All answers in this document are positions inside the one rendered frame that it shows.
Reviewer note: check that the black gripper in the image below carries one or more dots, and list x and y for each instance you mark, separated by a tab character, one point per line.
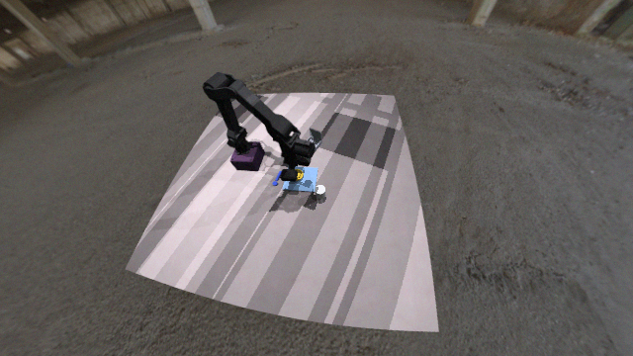
289	174

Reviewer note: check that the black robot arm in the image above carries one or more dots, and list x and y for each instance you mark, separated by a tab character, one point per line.
223	87

